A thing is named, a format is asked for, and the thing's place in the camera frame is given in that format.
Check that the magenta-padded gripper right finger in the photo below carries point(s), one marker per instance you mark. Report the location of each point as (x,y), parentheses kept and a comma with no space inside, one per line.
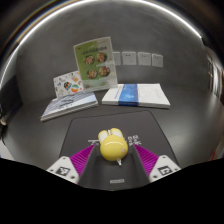
(163,168)

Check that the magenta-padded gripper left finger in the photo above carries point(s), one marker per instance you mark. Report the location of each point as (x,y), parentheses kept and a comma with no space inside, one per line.
(63,168)

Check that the black mouse pad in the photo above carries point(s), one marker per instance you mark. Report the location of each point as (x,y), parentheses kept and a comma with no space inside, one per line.
(110,121)

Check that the grey striped cover book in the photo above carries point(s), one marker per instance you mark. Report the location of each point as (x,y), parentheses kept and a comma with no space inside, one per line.
(68,105)

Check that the white book with blue band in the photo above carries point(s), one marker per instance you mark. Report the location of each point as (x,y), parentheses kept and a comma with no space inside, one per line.
(140,95)

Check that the white sticker sheet card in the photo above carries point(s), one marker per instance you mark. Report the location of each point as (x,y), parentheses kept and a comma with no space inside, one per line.
(66,85)

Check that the green menu sign stand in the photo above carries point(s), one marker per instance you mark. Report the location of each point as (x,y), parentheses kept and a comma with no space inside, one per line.
(95,63)

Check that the white wall sockets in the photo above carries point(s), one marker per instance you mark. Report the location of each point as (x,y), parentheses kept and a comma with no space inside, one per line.
(129,58)

